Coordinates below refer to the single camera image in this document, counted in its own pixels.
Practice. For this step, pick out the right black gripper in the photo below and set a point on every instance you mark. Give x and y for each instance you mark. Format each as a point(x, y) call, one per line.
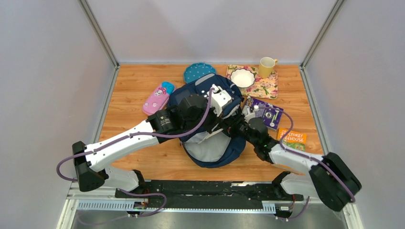
point(229, 124)

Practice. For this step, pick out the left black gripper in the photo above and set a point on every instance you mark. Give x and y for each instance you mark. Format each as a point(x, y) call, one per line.
point(215, 120)

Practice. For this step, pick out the navy blue student backpack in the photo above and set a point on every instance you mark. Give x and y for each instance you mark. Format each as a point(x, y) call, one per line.
point(215, 149)

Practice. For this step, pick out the purple paperback book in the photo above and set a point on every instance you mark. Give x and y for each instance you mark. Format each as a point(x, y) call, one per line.
point(270, 114)

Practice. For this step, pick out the pink cartoon pencil case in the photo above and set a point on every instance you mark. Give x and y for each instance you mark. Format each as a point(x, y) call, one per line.
point(159, 98)

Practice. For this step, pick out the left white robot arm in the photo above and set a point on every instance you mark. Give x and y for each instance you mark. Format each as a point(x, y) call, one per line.
point(92, 162)

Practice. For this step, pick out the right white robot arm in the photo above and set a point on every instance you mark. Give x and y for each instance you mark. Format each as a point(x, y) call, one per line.
point(327, 177)

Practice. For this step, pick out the white scalloped bowl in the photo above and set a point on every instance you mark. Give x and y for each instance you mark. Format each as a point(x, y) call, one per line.
point(242, 78)

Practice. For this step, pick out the floral rectangular tray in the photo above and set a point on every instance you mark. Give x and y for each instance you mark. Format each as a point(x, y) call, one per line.
point(262, 88)

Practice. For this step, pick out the blue polka dot plate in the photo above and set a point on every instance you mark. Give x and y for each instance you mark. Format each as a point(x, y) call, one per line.
point(197, 70)

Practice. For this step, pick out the orange Treehouse book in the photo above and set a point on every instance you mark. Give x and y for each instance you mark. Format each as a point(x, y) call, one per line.
point(296, 140)

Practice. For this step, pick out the yellow ceramic mug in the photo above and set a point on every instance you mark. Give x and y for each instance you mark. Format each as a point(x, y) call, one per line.
point(266, 66)

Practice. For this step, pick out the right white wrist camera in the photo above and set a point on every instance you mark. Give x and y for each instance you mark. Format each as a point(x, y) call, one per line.
point(250, 112)

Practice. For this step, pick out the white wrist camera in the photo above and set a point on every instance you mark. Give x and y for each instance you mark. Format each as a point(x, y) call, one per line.
point(220, 99)
point(250, 112)

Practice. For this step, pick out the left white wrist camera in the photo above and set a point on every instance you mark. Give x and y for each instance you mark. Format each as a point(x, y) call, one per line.
point(220, 99)

